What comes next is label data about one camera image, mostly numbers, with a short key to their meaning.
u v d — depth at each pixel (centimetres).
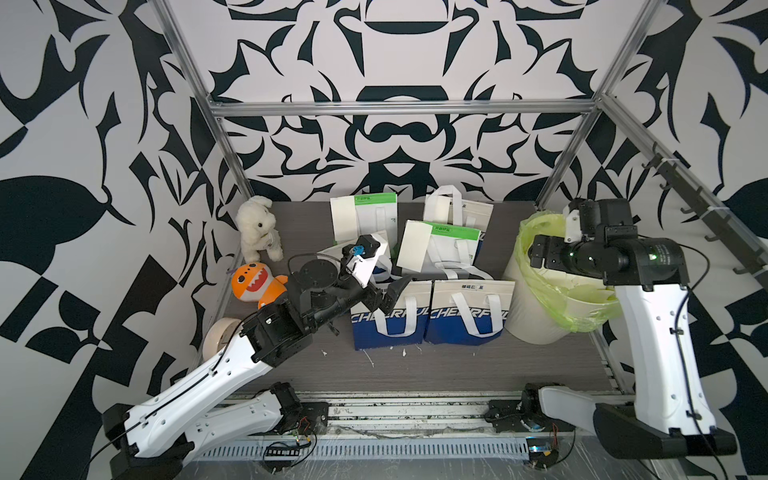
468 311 73
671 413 36
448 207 87
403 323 73
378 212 89
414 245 81
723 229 55
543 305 69
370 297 54
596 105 91
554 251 58
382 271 83
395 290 52
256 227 90
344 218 88
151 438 38
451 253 82
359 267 51
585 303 63
